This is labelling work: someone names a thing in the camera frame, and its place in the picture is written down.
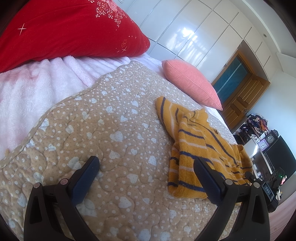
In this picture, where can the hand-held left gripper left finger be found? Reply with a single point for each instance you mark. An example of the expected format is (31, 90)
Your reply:
(84, 180)

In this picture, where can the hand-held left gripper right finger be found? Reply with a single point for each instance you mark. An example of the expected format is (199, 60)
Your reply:
(208, 180)

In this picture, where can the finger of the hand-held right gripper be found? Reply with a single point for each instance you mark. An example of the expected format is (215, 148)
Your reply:
(249, 176)

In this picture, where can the yellow striped small sweater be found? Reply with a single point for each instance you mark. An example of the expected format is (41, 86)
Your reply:
(196, 143)

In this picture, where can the pile of colourful clothes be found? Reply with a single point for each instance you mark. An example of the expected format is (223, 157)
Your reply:
(256, 121)

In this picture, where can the white shelf unit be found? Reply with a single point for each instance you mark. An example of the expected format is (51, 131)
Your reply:
(251, 147)

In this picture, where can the pink square clock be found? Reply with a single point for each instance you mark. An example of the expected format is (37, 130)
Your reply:
(262, 145)

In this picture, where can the black television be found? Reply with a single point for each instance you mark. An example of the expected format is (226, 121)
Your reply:
(279, 157)

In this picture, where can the dark mantel clock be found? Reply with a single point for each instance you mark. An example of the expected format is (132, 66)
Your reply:
(271, 139)

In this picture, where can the beige heart-print quilt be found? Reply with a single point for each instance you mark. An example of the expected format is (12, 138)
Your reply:
(104, 127)

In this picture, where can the wooden door with teal glass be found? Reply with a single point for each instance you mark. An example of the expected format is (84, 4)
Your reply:
(240, 104)

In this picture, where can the pink pillow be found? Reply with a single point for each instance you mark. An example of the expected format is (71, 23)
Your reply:
(192, 81)

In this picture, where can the pale fleece blanket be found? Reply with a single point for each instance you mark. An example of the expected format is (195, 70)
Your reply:
(27, 92)

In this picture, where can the red velvet pillow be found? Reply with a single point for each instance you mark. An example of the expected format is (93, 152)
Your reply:
(69, 30)

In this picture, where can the white glossy wardrobe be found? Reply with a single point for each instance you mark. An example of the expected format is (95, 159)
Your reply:
(185, 23)

